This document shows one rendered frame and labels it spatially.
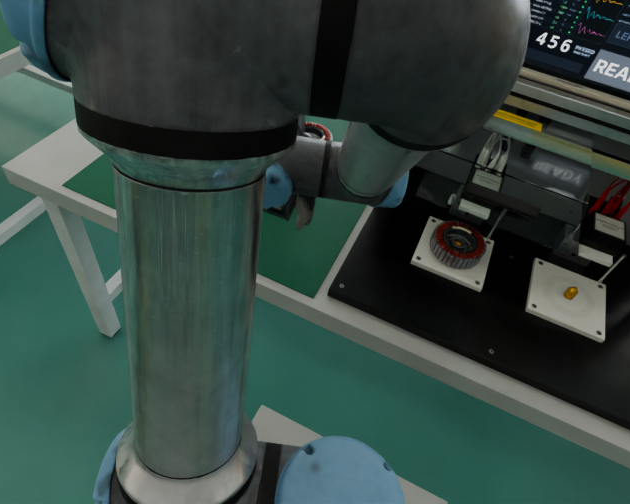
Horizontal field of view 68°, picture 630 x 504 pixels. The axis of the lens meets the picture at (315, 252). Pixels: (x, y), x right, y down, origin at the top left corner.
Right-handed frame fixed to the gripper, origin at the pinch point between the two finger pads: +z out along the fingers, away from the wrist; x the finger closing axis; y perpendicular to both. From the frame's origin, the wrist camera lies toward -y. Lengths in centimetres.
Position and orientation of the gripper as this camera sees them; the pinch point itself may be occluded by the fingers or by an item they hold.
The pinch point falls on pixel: (286, 210)
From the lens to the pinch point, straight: 93.6
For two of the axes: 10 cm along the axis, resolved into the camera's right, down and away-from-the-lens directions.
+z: -0.5, 4.8, 8.8
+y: -3.8, 8.1, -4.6
